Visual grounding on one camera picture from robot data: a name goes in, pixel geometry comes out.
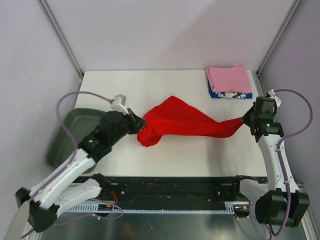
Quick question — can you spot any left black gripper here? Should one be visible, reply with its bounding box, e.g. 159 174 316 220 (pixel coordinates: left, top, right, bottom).
109 108 146 145

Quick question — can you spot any red t shirt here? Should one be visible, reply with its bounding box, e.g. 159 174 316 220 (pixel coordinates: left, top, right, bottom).
137 96 243 147

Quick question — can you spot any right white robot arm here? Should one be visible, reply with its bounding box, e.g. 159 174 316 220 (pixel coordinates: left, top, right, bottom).
230 96 310 228

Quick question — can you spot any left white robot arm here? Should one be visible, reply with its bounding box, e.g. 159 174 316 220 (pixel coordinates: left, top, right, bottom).
15 108 147 233

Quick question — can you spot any folded blue printed t shirt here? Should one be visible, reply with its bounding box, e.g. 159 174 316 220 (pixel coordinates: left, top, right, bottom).
206 75 253 100

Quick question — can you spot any folded pink t shirt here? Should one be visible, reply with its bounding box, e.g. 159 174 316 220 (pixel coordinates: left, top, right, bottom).
206 66 252 94

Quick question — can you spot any dark green plastic bin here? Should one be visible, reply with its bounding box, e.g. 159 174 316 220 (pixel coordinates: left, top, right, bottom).
46 108 105 169

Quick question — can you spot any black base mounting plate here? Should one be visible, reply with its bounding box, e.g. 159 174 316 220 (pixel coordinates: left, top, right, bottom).
98 176 248 210

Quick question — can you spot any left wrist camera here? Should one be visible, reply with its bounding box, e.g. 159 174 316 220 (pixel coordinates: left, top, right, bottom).
110 94 129 115

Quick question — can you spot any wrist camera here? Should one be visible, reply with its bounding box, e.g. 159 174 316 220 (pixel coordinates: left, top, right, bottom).
265 89 282 107
110 94 129 115

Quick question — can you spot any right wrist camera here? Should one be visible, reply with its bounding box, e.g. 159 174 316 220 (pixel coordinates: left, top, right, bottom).
265 89 282 107

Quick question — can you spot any right aluminium table rail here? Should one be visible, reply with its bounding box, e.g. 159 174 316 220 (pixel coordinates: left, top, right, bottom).
255 80 305 193

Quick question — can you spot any grey slotted cable duct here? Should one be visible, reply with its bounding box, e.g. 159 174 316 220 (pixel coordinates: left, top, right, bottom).
66 201 249 215

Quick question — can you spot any right aluminium frame post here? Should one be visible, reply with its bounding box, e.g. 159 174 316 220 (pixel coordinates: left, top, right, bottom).
256 0 305 76

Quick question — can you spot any aluminium frame post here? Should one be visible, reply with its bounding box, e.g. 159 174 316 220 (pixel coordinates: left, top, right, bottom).
37 0 84 79
256 0 305 76

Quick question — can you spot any left aluminium frame post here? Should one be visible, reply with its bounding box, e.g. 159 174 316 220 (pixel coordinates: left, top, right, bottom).
37 0 84 79

